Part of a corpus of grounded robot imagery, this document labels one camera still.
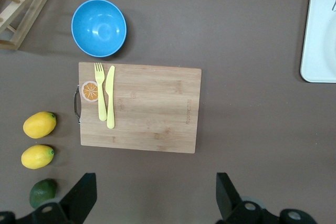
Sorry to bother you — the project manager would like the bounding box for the wooden cup rack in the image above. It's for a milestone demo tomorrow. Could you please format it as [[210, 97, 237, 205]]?
[[0, 0, 64, 51]]

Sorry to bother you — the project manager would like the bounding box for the orange slice toy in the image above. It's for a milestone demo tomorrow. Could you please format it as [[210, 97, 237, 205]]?
[[80, 80, 100, 102]]

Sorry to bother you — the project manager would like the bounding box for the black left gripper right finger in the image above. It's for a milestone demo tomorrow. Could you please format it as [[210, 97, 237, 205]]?
[[216, 172, 279, 224]]

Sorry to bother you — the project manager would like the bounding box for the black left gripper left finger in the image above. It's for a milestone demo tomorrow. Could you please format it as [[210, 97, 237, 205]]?
[[18, 173, 98, 224]]

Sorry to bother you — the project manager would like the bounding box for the blue bowl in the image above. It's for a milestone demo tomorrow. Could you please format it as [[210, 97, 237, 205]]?
[[71, 0, 128, 58]]

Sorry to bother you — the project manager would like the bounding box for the yellow plastic knife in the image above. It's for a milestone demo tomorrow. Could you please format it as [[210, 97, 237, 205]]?
[[104, 65, 116, 130]]

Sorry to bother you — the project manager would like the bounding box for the green avocado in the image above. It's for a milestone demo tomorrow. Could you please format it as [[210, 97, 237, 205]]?
[[28, 178, 58, 209]]

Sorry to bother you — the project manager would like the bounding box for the wooden cutting board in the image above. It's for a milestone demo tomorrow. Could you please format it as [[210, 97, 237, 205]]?
[[72, 62, 203, 154]]

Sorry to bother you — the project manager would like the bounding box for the yellow plastic fork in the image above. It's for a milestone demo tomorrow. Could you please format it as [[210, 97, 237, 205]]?
[[93, 62, 108, 121]]

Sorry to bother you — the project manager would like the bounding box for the cream bear print tray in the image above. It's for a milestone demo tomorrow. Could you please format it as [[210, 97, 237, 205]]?
[[300, 0, 336, 83]]

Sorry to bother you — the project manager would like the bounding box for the yellow lemon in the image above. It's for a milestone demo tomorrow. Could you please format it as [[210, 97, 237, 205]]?
[[23, 111, 57, 140], [20, 144, 55, 170]]

